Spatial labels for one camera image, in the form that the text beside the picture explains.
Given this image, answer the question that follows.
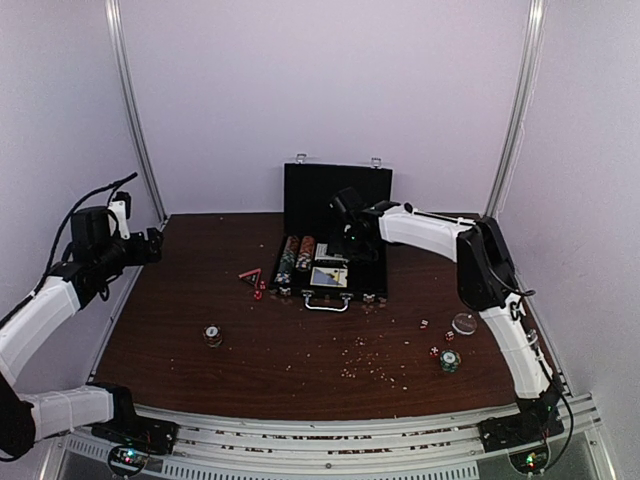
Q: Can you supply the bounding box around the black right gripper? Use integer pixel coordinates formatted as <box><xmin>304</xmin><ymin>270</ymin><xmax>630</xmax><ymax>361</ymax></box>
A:
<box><xmin>328</xmin><ymin>225</ymin><xmax>376</xmax><ymax>263</ymax></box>

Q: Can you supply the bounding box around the black poker set case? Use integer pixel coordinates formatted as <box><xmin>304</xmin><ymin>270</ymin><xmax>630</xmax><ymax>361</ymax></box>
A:
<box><xmin>268</xmin><ymin>161</ymin><xmax>393</xmax><ymax>313</ymax></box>

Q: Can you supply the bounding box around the triangular all-in button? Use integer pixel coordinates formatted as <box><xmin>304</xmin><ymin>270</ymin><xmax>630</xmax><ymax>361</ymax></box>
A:
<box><xmin>238</xmin><ymin>268</ymin><xmax>262</xmax><ymax>285</ymax></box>

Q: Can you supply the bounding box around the clear round dealer button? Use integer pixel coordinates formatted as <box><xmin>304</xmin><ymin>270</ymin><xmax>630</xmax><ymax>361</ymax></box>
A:
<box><xmin>451</xmin><ymin>313</ymin><xmax>478</xmax><ymax>336</ymax></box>

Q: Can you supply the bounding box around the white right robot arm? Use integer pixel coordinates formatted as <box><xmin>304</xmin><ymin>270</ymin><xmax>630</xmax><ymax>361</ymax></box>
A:
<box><xmin>330</xmin><ymin>192</ymin><xmax>559</xmax><ymax>442</ymax></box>

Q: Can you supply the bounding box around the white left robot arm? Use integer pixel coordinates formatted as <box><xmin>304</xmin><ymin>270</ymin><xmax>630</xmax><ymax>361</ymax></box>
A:
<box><xmin>1</xmin><ymin>228</ymin><xmax>165</xmax><ymax>462</ymax></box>

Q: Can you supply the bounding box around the white card deck box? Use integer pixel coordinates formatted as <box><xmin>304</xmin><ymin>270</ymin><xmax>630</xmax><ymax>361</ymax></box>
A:
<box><xmin>314</xmin><ymin>243</ymin><xmax>347</xmax><ymax>263</ymax></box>

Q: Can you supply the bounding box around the blue yellow card deck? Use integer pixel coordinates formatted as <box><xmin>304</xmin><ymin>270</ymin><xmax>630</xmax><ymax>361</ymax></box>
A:
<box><xmin>310</xmin><ymin>267</ymin><xmax>348</xmax><ymax>288</ymax></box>

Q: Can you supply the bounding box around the right row of poker chips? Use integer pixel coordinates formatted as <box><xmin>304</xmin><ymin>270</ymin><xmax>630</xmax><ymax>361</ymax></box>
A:
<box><xmin>295</xmin><ymin>236</ymin><xmax>315</xmax><ymax>272</ymax></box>

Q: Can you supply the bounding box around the row of poker chips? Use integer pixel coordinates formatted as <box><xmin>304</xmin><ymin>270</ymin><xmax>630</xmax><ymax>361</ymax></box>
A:
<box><xmin>274</xmin><ymin>236</ymin><xmax>300</xmax><ymax>285</ymax></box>
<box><xmin>295</xmin><ymin>236</ymin><xmax>315</xmax><ymax>272</ymax></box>

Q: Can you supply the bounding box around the left row of poker chips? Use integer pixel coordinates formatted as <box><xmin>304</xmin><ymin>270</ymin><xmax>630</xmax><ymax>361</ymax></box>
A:
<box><xmin>274</xmin><ymin>236</ymin><xmax>300</xmax><ymax>285</ymax></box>

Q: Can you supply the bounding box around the green right poker chip stack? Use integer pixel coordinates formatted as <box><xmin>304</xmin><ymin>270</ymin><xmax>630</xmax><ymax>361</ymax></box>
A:
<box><xmin>439</xmin><ymin>350</ymin><xmax>462</xmax><ymax>373</ymax></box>

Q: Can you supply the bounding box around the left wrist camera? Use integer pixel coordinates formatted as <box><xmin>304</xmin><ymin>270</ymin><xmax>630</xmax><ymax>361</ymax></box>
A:
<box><xmin>71</xmin><ymin>191</ymin><xmax>132</xmax><ymax>250</ymax></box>

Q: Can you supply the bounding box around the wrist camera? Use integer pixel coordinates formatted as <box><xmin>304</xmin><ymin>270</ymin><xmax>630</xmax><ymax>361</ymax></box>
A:
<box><xmin>329</xmin><ymin>187</ymin><xmax>364</xmax><ymax>223</ymax></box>
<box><xmin>71</xmin><ymin>191</ymin><xmax>132</xmax><ymax>250</ymax></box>

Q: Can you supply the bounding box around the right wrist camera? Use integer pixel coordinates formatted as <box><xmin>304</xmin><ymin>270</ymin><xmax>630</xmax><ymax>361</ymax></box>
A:
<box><xmin>329</xmin><ymin>187</ymin><xmax>364</xmax><ymax>223</ymax></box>

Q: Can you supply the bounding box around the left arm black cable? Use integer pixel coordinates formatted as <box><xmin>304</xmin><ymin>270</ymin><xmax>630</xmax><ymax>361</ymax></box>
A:
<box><xmin>44</xmin><ymin>172</ymin><xmax>139</xmax><ymax>271</ymax></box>

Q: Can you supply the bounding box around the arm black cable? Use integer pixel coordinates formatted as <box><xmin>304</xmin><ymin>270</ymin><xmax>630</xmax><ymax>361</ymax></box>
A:
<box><xmin>44</xmin><ymin>172</ymin><xmax>139</xmax><ymax>271</ymax></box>
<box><xmin>487</xmin><ymin>259</ymin><xmax>576</xmax><ymax>474</ymax></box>

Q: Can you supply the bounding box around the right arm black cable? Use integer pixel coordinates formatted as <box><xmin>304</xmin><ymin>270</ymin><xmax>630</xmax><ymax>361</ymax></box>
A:
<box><xmin>487</xmin><ymin>259</ymin><xmax>576</xmax><ymax>474</ymax></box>

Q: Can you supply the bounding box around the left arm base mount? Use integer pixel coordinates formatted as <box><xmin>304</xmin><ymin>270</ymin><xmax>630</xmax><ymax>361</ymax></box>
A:
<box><xmin>89</xmin><ymin>382</ymin><xmax>179</xmax><ymax>479</ymax></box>

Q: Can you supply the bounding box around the left aluminium frame post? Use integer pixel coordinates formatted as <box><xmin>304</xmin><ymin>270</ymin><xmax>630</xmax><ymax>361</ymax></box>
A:
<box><xmin>105</xmin><ymin>0</ymin><xmax>168</xmax><ymax>224</ymax></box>

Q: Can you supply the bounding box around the aluminium frame post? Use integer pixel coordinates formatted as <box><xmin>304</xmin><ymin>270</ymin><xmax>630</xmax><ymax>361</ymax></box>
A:
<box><xmin>105</xmin><ymin>0</ymin><xmax>168</xmax><ymax>224</ymax></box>
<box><xmin>485</xmin><ymin>0</ymin><xmax>548</xmax><ymax>218</ymax></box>

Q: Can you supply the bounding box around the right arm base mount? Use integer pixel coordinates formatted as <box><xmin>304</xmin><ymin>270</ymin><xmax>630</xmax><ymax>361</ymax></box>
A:
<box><xmin>478</xmin><ymin>392</ymin><xmax>565</xmax><ymax>477</ymax></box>

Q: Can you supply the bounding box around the right aluminium frame post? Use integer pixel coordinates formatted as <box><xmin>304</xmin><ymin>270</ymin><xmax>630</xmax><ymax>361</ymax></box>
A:
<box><xmin>485</xmin><ymin>0</ymin><xmax>548</xmax><ymax>218</ymax></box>

